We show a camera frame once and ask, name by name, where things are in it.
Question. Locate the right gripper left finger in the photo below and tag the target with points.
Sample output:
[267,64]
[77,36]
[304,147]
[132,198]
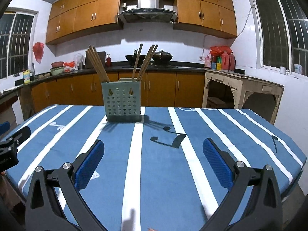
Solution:
[43,209]

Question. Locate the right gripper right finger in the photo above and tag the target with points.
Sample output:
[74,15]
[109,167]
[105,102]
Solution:
[253,200]

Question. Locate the black wok with utensils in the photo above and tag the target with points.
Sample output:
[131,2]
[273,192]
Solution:
[132,59]

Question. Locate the yellow detergent bottle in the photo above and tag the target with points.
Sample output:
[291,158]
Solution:
[26,76]

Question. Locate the stacked bowls on counter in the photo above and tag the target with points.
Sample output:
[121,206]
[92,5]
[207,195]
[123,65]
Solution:
[57,68]

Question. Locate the blue white striped tablecloth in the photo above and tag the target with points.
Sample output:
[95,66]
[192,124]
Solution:
[154,173]

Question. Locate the wooden stool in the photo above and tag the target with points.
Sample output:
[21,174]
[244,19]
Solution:
[216,103]

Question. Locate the green perforated chopstick holder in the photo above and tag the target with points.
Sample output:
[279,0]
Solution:
[122,100]

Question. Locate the left barred window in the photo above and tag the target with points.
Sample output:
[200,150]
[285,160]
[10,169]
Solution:
[15,30]

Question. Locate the barred window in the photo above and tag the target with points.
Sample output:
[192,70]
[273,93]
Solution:
[15,30]
[282,34]

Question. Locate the white worn side table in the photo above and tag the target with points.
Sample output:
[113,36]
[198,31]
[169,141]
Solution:
[260,96]

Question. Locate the red bottle on counter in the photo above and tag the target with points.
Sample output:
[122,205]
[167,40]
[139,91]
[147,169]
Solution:
[108,61]

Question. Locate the dark wooden cutting board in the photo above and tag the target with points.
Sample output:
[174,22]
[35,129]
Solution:
[89,60]

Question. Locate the black countertop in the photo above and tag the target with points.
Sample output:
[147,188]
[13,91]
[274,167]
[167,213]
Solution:
[117,66]

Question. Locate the orange lower cabinets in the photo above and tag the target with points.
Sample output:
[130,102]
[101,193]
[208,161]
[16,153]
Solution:
[155,89]

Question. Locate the orange cabinets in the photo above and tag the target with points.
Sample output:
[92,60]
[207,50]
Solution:
[155,89]
[70,19]

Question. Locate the red bag and bottles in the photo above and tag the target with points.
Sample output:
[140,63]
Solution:
[220,58]

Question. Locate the orange upper cabinets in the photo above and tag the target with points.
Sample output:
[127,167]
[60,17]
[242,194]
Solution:
[70,19]

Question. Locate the black lidded wok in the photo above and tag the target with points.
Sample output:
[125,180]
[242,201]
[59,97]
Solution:
[162,58]

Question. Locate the right barred window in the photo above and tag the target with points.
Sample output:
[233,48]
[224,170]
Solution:
[282,34]

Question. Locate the steel range hood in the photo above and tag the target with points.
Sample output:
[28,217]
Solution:
[148,11]

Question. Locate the red plastic bag on wall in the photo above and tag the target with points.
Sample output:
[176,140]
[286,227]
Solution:
[38,51]

